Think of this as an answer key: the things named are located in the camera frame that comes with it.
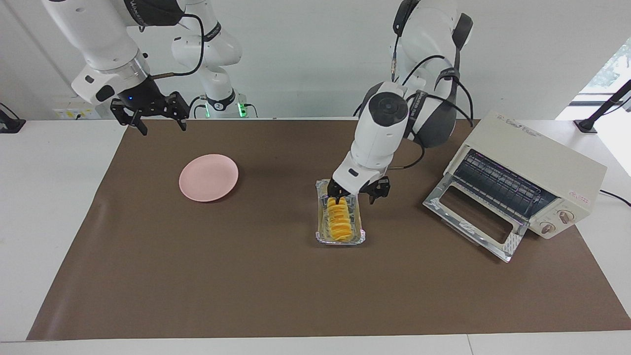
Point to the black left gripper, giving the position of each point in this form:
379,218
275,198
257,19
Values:
362,190

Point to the brown table mat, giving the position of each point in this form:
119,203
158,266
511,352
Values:
320,286

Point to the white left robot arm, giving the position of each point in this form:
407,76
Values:
384,128

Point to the large beige oven knob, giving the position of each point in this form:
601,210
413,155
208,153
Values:
565,217

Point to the white wall socket box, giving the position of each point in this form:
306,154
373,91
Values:
74,112

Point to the pink round plate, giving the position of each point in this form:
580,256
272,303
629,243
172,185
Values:
209,177

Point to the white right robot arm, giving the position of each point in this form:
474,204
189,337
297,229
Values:
98,34

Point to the chrome glass oven door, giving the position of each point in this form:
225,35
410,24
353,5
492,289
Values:
468,229

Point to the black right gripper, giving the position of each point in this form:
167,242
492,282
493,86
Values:
145,98

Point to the white toaster oven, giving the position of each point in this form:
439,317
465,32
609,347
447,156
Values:
532,153

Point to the small beige oven knob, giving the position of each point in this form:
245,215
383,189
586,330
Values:
548,228

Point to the black camera stand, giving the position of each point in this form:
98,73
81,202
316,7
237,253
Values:
604,106

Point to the black clamp mount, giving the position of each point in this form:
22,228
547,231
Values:
10,123

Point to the aluminium foil tray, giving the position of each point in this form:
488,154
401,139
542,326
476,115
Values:
360,222

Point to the sliced golden bread loaf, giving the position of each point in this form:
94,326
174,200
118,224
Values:
340,224

